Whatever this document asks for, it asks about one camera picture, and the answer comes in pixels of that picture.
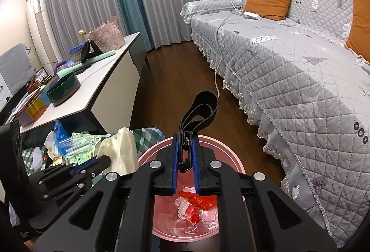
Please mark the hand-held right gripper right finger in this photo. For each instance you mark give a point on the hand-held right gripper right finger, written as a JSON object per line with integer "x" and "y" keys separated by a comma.
{"x": 197, "y": 166}

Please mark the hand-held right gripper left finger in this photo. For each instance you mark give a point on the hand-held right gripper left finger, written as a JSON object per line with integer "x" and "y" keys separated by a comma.
{"x": 173, "y": 166}

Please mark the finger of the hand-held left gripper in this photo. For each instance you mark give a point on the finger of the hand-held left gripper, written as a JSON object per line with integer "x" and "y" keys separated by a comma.
{"x": 95, "y": 164}
{"x": 86, "y": 178}

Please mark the cream rubber glove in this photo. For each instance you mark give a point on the cream rubber glove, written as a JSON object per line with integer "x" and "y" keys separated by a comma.
{"x": 124, "y": 150}

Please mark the pink plastic basin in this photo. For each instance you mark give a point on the pink plastic basin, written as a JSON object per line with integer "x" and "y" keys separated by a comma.
{"x": 167, "y": 211}

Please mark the blue plastic bag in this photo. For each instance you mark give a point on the blue plastic bag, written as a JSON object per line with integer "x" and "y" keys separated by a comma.
{"x": 59, "y": 127}

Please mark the black elastic band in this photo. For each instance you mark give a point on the black elastic band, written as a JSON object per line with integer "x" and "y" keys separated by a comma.
{"x": 202, "y": 101}

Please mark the green printed packet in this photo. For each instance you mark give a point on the green printed packet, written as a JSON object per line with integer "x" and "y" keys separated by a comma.
{"x": 83, "y": 155}

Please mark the clear plastic packet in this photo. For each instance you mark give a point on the clear plastic packet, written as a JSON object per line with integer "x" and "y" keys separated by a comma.
{"x": 73, "y": 142}

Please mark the wrappers in basin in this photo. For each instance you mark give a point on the wrappers in basin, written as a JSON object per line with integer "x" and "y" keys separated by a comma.
{"x": 202, "y": 201}

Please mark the white crumpled paper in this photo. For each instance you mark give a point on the white crumpled paper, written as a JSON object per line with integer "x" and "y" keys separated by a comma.
{"x": 50, "y": 142}

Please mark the colourful printed box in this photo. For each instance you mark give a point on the colourful printed box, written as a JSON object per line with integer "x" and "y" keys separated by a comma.
{"x": 34, "y": 110}

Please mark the dark green round bowl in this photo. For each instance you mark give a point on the dark green round bowl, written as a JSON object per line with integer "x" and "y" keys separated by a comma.
{"x": 62, "y": 90}

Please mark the mint green stick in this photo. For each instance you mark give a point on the mint green stick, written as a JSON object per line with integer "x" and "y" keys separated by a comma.
{"x": 101, "y": 56}

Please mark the stack of coloured bowls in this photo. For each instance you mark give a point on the stack of coloured bowls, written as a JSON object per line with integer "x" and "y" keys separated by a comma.
{"x": 75, "y": 52}

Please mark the grey dust cover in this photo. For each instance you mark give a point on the grey dust cover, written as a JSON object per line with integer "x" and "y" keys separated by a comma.
{"x": 14, "y": 67}

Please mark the pink lace basket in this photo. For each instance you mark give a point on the pink lace basket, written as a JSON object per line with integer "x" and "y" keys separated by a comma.
{"x": 108, "y": 35}

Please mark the yellow artificial flower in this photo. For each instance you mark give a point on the yellow artificial flower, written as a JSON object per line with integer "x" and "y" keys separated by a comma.
{"x": 82, "y": 32}

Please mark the grey quilted sofa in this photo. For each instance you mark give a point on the grey quilted sofa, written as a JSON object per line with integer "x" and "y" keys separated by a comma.
{"x": 289, "y": 67}

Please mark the white standing air conditioner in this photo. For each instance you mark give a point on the white standing air conditioner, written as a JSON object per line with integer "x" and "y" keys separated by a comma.
{"x": 40, "y": 26}

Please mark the white power strip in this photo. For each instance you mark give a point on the white power strip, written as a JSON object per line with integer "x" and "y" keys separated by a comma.
{"x": 253, "y": 15}

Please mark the orange cushion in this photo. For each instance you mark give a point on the orange cushion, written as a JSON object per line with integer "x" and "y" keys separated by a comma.
{"x": 268, "y": 0}
{"x": 360, "y": 23}

